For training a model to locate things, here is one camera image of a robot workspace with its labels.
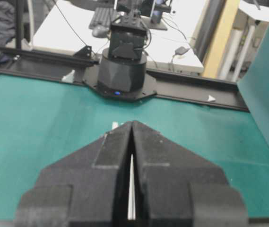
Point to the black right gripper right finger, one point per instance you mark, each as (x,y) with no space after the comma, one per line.
(180,188)

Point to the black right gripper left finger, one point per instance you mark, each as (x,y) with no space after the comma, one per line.
(83,189)

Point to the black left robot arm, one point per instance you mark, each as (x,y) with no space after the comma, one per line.
(123,65)

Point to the green table cloth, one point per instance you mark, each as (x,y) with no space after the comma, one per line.
(41,122)

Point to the grey computer mouse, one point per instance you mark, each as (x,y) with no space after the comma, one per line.
(100,31)

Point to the white desk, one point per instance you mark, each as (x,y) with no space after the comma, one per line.
(65,30)

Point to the black monitor stand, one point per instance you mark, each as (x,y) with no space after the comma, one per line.
(152,11)

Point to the black keyboard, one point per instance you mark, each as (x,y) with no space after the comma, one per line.
(103,17)

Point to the black aluminium frame rail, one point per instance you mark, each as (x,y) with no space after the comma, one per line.
(50,66)

